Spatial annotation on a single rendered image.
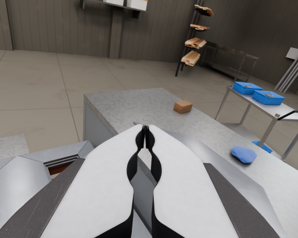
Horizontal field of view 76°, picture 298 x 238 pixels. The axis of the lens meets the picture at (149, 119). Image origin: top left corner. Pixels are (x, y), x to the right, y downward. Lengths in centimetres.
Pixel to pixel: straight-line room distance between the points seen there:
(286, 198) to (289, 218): 9
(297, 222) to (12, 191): 98
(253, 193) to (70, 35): 627
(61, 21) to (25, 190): 586
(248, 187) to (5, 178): 92
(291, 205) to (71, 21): 632
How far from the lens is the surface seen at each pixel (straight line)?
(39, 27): 651
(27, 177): 96
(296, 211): 85
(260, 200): 75
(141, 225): 80
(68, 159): 103
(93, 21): 661
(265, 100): 261
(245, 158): 90
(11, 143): 133
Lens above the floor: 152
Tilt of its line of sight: 28 degrees down
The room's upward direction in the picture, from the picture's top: 12 degrees clockwise
